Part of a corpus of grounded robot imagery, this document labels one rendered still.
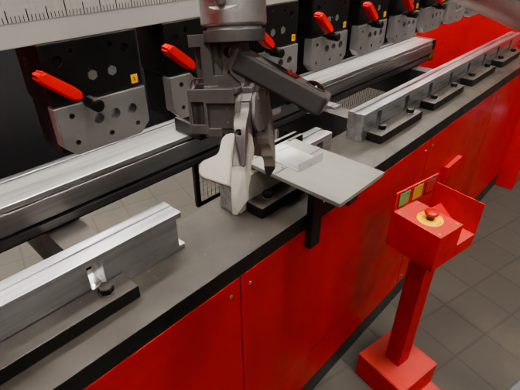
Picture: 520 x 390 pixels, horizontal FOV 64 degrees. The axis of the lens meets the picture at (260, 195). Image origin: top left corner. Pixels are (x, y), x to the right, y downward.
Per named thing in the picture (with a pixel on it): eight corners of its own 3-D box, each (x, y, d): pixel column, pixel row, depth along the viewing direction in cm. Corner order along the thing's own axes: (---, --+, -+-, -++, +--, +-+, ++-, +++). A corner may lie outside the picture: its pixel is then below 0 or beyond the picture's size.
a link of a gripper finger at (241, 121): (237, 175, 49) (247, 108, 51) (252, 176, 49) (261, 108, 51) (224, 161, 45) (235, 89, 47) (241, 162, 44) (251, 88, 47)
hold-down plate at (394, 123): (380, 145, 136) (381, 136, 134) (365, 139, 139) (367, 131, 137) (421, 118, 154) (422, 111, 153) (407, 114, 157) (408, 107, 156)
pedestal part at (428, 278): (398, 367, 152) (430, 253, 123) (384, 355, 157) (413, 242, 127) (408, 358, 155) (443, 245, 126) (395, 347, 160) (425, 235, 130)
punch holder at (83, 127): (67, 159, 63) (35, 46, 54) (42, 142, 68) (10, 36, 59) (151, 129, 72) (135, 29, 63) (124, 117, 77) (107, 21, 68)
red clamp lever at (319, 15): (325, 11, 89) (341, 35, 97) (309, 8, 91) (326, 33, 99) (321, 18, 89) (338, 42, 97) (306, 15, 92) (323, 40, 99)
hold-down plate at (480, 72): (471, 87, 185) (473, 80, 183) (459, 83, 188) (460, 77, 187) (494, 72, 204) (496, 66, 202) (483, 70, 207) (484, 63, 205)
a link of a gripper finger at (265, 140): (242, 159, 64) (227, 115, 56) (280, 159, 62) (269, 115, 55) (237, 175, 62) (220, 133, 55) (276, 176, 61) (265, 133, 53)
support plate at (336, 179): (340, 208, 85) (340, 203, 84) (247, 165, 100) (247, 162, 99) (384, 176, 96) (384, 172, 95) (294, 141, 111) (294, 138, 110)
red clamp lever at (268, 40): (261, 24, 77) (286, 52, 85) (245, 21, 79) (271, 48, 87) (257, 32, 77) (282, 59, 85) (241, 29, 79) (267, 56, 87)
